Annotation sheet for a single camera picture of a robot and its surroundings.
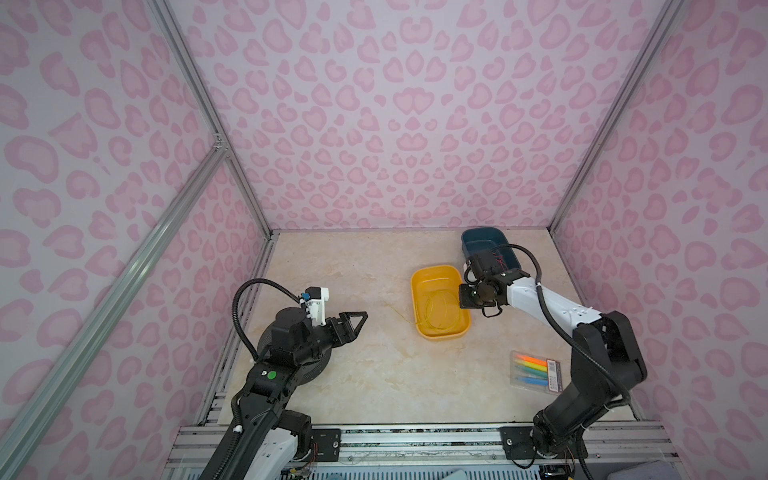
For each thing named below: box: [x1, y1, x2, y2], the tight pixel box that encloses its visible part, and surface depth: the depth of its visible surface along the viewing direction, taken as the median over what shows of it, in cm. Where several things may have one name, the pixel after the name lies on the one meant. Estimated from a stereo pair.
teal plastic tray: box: [461, 227, 521, 270], surface depth 113 cm
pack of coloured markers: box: [510, 350, 563, 394], surface depth 86 cm
